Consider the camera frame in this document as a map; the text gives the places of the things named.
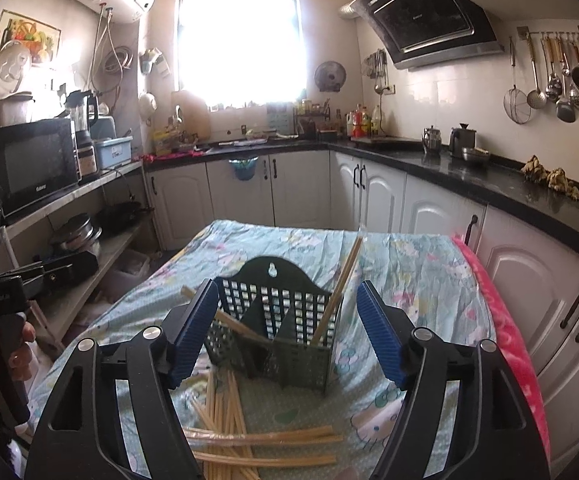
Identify blue hanging trash bin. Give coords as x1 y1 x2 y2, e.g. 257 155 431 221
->
229 156 258 182

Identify wooden cutting board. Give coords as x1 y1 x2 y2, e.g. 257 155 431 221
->
171 90 212 140

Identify hello kitty patterned tablecloth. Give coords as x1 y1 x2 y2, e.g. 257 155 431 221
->
28 218 498 480

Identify white lower kitchen cabinets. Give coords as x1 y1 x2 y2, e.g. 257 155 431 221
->
146 151 579 473

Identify wall exhaust fan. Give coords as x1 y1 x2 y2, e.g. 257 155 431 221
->
314 61 347 93

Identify bright kitchen window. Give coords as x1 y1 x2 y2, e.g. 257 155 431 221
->
176 0 307 108

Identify black microwave oven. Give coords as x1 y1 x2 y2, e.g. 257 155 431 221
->
0 118 79 216

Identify black blender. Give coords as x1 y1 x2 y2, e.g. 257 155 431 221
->
65 90 99 181

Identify pink towel under cloth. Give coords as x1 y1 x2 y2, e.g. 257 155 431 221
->
452 235 551 460

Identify steel bowl on counter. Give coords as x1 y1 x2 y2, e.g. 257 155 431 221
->
462 148 490 165

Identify yellow rag on counter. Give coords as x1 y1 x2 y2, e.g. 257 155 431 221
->
521 155 579 202

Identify dark green plastic utensil basket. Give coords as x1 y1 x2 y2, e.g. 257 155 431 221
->
205 256 336 393

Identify blue plastic storage box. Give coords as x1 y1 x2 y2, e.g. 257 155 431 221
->
93 136 132 170

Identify black countertop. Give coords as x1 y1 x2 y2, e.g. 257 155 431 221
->
143 140 579 255

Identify wire skimmer strainer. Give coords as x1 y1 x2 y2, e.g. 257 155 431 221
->
503 37 531 125

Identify steel ladle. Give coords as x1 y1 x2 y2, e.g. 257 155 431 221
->
526 35 547 110

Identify person's left hand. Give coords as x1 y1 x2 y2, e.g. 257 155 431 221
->
9 322 36 382

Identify steel kettle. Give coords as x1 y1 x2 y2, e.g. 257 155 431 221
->
422 126 442 155

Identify black pot on counter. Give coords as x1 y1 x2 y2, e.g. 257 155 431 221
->
448 122 476 158

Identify steel pots on shelf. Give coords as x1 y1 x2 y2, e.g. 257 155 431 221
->
50 212 102 255

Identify black range hood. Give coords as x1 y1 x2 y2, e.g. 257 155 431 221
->
350 0 503 70

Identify red sauce bottle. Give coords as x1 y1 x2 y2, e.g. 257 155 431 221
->
351 104 364 138

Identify fruit picture on wall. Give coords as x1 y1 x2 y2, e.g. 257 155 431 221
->
0 10 62 65

